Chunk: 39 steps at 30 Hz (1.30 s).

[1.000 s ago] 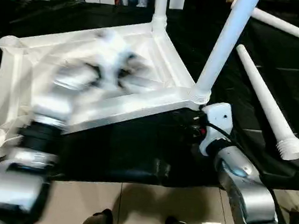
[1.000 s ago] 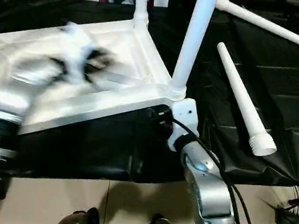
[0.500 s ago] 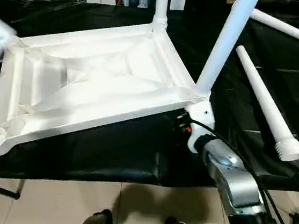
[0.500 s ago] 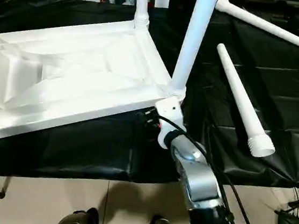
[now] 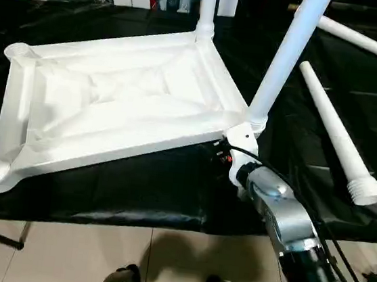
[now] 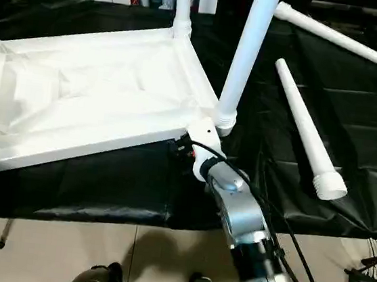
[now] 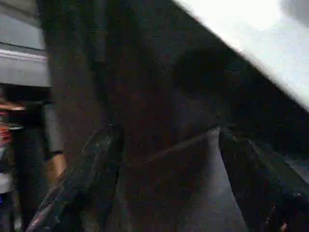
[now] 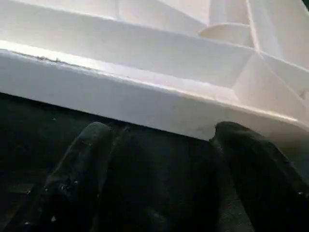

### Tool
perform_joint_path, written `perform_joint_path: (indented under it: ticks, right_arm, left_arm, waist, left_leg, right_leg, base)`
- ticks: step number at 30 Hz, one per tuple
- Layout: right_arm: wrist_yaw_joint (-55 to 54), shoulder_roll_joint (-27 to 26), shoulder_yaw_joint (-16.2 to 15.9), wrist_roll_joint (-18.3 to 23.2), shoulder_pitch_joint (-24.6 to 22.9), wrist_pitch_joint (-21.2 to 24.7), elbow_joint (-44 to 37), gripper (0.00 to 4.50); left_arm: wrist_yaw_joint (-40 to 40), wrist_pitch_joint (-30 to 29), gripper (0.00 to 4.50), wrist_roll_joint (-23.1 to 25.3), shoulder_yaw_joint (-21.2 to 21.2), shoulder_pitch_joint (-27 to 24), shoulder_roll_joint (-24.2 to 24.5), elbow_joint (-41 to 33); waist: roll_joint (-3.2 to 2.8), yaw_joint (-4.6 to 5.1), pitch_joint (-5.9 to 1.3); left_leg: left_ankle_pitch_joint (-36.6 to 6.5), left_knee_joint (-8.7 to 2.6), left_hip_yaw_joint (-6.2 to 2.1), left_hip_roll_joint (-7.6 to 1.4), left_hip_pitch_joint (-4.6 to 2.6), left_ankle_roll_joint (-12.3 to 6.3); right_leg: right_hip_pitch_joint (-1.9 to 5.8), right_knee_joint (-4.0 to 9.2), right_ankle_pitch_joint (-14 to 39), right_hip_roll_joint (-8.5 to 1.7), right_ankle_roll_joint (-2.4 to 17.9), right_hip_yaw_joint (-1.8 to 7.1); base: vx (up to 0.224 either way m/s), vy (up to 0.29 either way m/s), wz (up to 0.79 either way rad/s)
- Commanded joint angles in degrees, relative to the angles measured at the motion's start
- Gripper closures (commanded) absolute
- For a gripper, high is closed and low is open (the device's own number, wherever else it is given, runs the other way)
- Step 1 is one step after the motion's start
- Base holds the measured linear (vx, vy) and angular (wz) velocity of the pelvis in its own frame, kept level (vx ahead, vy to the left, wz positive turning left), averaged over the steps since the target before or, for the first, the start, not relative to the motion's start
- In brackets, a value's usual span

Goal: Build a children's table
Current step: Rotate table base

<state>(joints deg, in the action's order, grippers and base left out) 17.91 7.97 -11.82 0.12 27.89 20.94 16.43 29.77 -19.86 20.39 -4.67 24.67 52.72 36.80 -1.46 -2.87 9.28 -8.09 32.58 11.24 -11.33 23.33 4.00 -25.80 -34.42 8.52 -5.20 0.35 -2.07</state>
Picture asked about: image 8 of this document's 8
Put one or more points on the black work mat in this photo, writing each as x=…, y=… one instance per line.
x=164, y=169

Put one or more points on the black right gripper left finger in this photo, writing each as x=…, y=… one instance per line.
x=67, y=183

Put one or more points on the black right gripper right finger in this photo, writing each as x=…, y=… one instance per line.
x=270, y=183

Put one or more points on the white plastic table top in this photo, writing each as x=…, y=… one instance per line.
x=145, y=48

